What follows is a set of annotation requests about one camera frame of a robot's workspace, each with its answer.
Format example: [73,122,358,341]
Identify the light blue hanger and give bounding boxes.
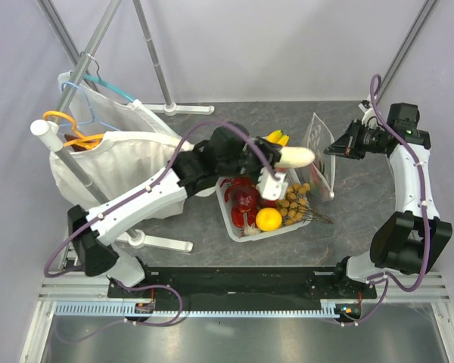
[60,81,119,131]

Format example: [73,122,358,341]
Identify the white garlic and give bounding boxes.
[243,222,261,236]

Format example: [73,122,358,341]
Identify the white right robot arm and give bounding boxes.
[324,102,452,298]

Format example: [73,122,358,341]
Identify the white radish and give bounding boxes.
[275,146,316,169]

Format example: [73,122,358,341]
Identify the yellow banana bunch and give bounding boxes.
[266,129,290,146]

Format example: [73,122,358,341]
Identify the white shirt on blue hanger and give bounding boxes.
[58,72,177,137]

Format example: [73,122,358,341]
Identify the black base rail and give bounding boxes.
[107,265,377,309]

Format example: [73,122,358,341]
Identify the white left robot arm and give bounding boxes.
[67,123,283,297]

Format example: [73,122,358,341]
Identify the white cable tray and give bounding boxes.
[54,301,340,318]

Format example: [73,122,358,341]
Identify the brown longan bunch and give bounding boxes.
[276,182,333,226]

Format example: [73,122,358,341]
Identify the teal hanger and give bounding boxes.
[84,74,137,103]

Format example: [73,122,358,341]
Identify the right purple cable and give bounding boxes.
[321,73,431,328]

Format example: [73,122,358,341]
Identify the clear polka dot zip bag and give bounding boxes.
[303,112,336,201]

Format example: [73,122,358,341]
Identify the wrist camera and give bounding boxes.
[256,167,288,201]
[359,99,376,123]

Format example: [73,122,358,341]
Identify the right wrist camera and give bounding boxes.
[359,99,376,123]

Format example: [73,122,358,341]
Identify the white shirt on orange hanger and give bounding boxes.
[49,132,181,209]

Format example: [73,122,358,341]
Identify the metal clothes rack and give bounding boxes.
[30,0,216,253]

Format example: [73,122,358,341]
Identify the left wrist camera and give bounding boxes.
[256,167,288,201]

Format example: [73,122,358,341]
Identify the orange hanger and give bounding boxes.
[42,110,104,150]

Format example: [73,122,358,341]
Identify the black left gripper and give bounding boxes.
[219,138,283,187]

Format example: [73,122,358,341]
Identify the orange fruit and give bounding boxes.
[256,208,283,231]

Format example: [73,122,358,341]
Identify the green scallion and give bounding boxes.
[309,165,325,192]

